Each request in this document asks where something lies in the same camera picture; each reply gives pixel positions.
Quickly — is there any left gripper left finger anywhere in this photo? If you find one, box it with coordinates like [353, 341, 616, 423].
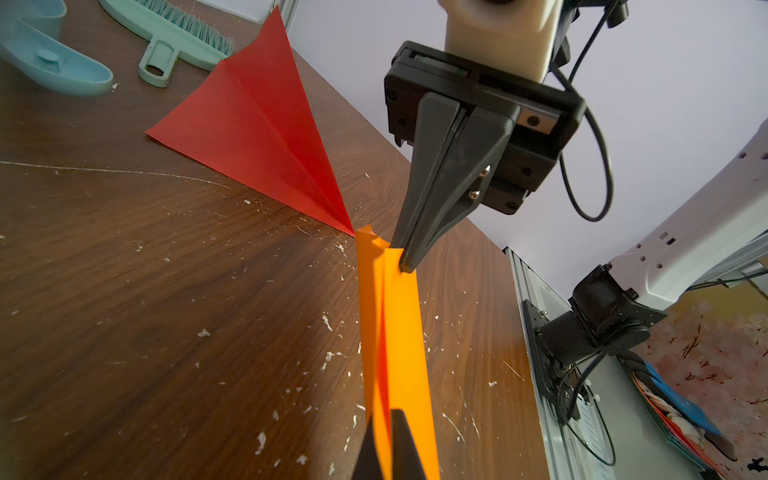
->
[351, 420, 383, 480]

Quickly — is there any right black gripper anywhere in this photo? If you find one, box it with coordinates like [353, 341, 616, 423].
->
[384, 41, 586, 273]

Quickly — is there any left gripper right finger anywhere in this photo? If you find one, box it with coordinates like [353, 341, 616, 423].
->
[390, 409, 426, 480]

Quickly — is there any orange square paper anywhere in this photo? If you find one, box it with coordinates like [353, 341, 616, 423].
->
[356, 226, 441, 479]

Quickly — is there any red square paper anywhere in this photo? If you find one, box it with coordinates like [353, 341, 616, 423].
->
[146, 9, 354, 235]

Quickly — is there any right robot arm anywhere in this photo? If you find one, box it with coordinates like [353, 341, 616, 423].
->
[384, 41, 767, 365]

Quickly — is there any green hand brush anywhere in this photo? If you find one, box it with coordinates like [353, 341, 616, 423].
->
[99, 0, 235, 88]

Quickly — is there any light blue dustpan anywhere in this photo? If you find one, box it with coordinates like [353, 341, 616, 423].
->
[1, 0, 114, 97]

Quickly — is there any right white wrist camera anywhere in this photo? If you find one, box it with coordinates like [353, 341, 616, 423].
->
[439, 0, 563, 83]

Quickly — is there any aluminium front rail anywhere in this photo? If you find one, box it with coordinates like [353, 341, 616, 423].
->
[502, 245, 601, 480]

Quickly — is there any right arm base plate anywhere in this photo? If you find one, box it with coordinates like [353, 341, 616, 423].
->
[522, 300, 588, 407]

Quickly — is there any right black cable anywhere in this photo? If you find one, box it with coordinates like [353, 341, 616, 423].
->
[554, 350, 618, 468]

